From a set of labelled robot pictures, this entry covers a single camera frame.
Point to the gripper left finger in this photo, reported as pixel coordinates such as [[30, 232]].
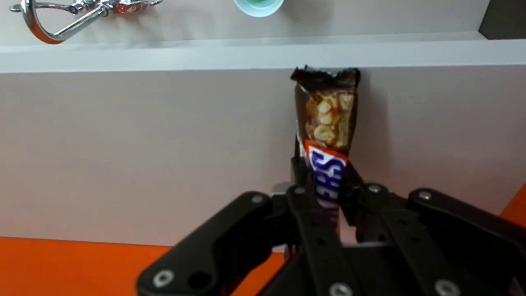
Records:
[[230, 242]]

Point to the white shelf unit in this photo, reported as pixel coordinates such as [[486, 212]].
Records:
[[144, 156]]

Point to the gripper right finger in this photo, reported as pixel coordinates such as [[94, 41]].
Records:
[[460, 230]]

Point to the chrome metal utensil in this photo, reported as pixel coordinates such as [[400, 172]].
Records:
[[43, 28]]

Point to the light teal cup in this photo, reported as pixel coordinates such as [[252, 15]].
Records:
[[259, 6]]

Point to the chocolate bar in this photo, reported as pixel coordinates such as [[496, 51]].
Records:
[[328, 119]]

